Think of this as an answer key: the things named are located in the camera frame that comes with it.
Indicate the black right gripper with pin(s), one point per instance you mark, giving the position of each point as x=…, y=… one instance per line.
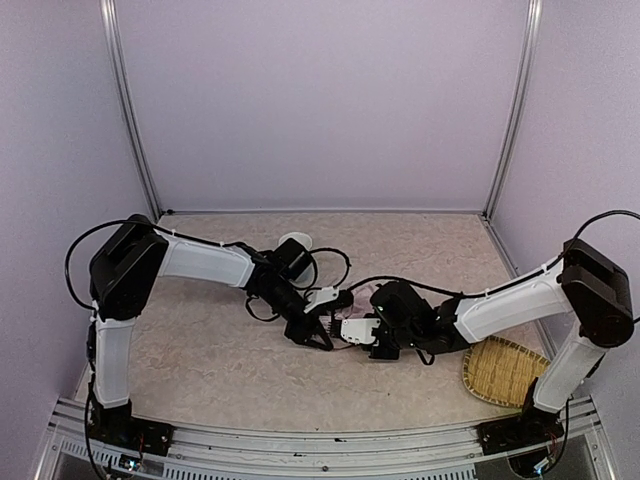
x=382, y=340

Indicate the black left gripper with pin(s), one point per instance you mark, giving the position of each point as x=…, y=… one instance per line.
x=302, y=327

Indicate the pink and black folding umbrella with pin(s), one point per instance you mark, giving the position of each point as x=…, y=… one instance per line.
x=361, y=308

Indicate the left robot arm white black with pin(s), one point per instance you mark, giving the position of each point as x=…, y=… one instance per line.
x=124, y=271

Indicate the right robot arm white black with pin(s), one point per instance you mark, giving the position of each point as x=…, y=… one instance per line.
x=582, y=283

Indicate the woven bamboo tray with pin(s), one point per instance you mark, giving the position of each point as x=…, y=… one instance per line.
x=500, y=371

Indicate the light blue ceramic mug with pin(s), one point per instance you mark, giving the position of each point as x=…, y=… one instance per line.
x=302, y=238

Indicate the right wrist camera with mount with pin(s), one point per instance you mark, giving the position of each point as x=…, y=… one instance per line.
x=359, y=331

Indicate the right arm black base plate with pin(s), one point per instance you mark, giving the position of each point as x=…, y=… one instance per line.
x=514, y=433

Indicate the aluminium front rail frame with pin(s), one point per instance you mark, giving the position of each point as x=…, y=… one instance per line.
x=207, y=452

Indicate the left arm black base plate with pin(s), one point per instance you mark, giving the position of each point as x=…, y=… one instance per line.
x=135, y=434

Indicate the right aluminium corner post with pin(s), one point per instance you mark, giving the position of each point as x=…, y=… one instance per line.
x=517, y=108

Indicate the aluminium corner post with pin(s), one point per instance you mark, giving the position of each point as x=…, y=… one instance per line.
x=517, y=108
x=108, y=10

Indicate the left aluminium corner post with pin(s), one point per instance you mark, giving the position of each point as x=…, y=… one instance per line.
x=108, y=10

